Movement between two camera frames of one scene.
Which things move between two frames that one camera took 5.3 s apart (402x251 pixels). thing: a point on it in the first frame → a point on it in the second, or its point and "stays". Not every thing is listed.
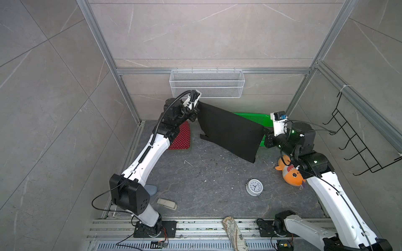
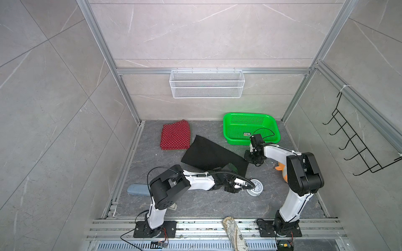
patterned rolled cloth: (236, 236) stays
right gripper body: (281, 142) → (252, 157)
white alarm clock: (254, 187) stays
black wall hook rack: (341, 125) stays
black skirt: (237, 135) → (204, 155)
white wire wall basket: (222, 82) stays
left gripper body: (183, 116) → (230, 185)
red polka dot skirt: (182, 140) stays
